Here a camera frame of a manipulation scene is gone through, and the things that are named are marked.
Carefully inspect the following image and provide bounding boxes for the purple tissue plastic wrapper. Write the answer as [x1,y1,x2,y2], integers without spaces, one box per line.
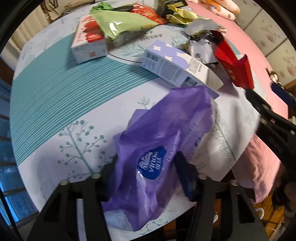
[103,86,213,231]

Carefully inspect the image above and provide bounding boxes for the strawberry milk carton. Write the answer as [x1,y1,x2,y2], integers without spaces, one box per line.
[71,15,107,63]

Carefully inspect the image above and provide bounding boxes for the red orange snack wrapper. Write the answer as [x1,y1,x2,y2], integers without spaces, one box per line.
[130,3,169,25]

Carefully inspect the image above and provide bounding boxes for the dark pistachio chocolate box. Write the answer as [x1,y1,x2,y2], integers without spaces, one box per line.
[154,0,188,16]

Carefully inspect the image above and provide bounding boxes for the pink blanket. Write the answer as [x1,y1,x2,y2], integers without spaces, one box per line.
[188,1,288,203]

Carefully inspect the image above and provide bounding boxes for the red paper box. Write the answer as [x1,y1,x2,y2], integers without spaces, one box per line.
[210,30,254,90]

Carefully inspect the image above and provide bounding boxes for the tree print bed sheet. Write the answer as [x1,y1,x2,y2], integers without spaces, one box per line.
[10,6,259,240]

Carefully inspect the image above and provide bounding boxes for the silver foil wrapper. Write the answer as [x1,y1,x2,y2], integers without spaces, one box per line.
[185,18,226,65]

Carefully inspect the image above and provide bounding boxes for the lavender white paper carton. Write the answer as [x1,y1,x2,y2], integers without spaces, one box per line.
[142,40,224,98]

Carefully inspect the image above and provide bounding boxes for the bear print rolled quilt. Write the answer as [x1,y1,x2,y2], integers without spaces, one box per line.
[199,0,240,21]

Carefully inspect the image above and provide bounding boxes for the yellow gold foil wrapper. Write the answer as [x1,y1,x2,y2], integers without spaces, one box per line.
[166,4,198,25]

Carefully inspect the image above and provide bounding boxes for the green foil snack bag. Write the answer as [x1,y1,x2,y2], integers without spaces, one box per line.
[91,10,158,47]

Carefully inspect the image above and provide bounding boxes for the crumpled green paper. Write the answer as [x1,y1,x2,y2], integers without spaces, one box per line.
[90,2,113,13]

